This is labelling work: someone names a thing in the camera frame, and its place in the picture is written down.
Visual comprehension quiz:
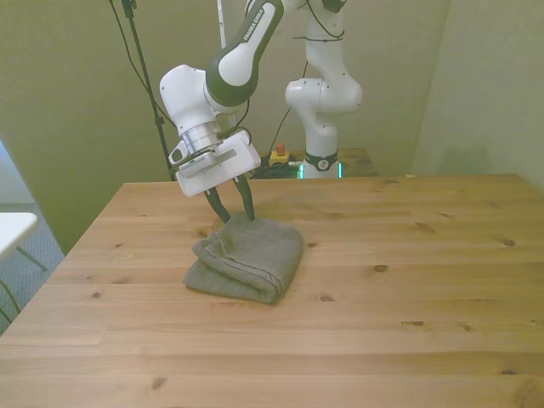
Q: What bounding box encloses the black cable by camera stand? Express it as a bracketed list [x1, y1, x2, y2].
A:
[108, 0, 179, 141]

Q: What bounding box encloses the white upright pole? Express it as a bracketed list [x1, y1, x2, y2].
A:
[216, 0, 227, 50]

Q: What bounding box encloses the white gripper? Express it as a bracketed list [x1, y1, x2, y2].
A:
[176, 128, 262, 224]

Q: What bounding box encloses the white side table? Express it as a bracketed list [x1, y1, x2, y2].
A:
[0, 212, 49, 274]

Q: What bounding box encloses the black camera stand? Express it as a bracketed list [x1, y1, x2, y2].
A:
[120, 0, 177, 182]

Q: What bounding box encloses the black cable along robot arm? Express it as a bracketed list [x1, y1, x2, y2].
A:
[216, 0, 346, 155]

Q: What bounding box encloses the yellow emergency stop box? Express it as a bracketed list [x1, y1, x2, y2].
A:
[269, 143, 291, 167]

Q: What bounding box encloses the dark curved metal frame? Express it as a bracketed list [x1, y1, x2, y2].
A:
[0, 278, 21, 324]

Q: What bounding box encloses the pale blue panel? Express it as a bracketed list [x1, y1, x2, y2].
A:
[0, 138, 37, 206]

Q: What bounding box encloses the grey towel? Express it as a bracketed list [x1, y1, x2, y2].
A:
[182, 212, 306, 305]

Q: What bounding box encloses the coiled dark cable bundle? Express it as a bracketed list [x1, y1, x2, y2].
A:
[253, 155, 305, 180]

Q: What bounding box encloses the grey wrist camera bar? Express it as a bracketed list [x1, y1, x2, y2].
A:
[174, 151, 218, 177]

